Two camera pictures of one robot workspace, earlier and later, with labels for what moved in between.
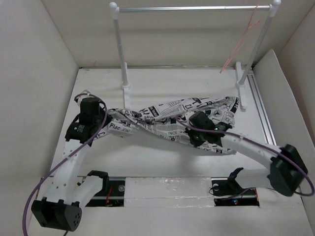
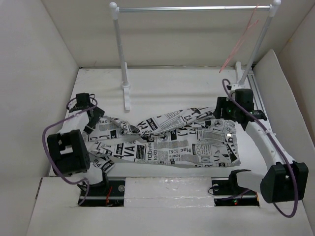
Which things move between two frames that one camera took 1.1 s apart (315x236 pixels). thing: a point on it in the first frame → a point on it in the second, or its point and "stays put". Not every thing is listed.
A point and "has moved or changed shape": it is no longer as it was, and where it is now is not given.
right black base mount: x=228 y=192 stays put
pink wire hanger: x=240 y=41 stays put
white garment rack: x=241 y=79 stays put
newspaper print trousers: x=169 y=119 has moved or changed shape
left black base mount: x=112 y=193 stays put
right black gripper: x=195 y=143 → x=221 y=102
